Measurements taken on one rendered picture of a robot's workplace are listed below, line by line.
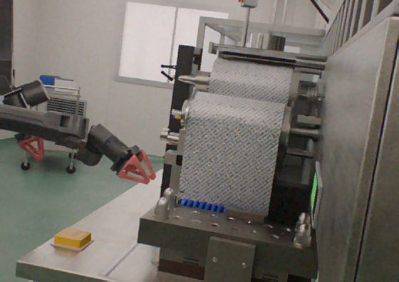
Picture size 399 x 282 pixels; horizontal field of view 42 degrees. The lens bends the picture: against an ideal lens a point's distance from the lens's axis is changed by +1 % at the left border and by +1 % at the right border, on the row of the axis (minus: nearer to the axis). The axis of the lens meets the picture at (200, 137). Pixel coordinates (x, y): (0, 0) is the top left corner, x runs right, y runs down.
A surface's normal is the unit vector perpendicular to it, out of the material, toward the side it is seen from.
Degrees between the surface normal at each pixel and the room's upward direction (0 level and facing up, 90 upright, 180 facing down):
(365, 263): 90
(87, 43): 90
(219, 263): 90
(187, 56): 90
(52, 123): 43
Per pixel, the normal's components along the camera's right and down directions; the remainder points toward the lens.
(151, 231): -0.20, 0.11
